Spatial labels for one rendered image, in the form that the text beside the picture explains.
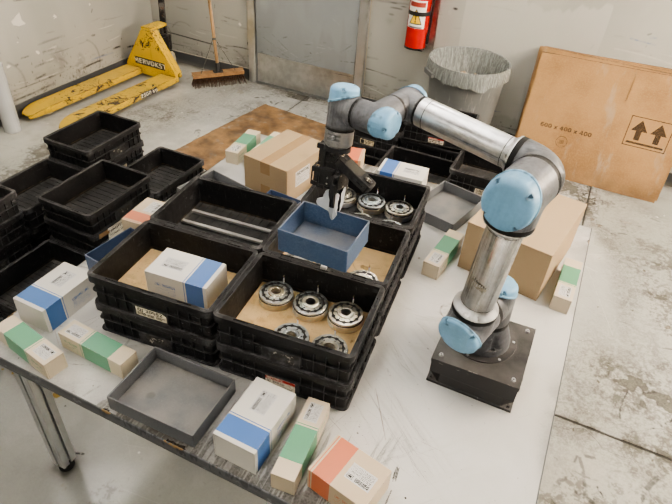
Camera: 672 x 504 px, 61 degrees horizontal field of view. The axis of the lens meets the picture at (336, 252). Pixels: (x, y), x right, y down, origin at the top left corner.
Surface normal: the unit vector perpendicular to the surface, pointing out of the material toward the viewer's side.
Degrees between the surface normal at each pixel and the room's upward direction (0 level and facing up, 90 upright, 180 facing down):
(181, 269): 0
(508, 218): 84
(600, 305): 0
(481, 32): 90
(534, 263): 90
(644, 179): 73
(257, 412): 0
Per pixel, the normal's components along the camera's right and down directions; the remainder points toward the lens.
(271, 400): 0.06, -0.79
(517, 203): -0.62, 0.36
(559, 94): -0.40, 0.37
